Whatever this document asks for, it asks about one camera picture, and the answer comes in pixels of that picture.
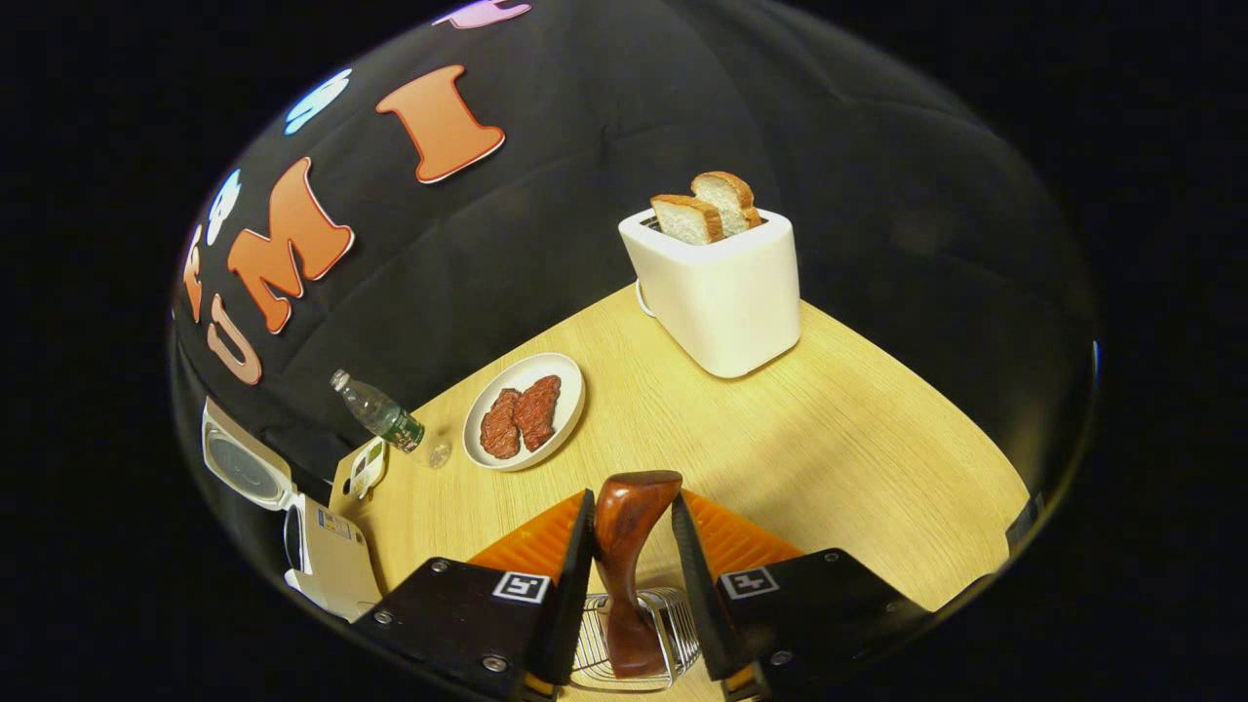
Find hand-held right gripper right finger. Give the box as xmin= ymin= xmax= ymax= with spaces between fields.
xmin=669 ymin=487 xmax=932 ymax=701

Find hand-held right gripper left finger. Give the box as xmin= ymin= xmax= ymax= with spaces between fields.
xmin=351 ymin=487 xmax=598 ymax=701

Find metal wire chopstick holder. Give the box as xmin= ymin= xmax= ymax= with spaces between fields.
xmin=570 ymin=587 xmax=703 ymax=693

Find brown wooden spoon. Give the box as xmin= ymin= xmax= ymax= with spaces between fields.
xmin=593 ymin=470 xmax=683 ymax=681

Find white rice cooker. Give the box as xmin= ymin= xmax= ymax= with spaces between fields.
xmin=200 ymin=397 xmax=384 ymax=623

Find white plate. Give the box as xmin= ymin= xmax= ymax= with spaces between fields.
xmin=461 ymin=352 xmax=587 ymax=473

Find small white seasoning dish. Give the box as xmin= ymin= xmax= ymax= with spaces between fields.
xmin=348 ymin=437 xmax=389 ymax=500

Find clear plastic water bottle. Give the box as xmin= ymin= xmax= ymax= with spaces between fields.
xmin=330 ymin=369 xmax=453 ymax=471

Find white toaster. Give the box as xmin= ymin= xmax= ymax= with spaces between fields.
xmin=618 ymin=205 xmax=802 ymax=379

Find black backdrop cloth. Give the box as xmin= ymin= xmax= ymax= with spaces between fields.
xmin=171 ymin=0 xmax=1098 ymax=547

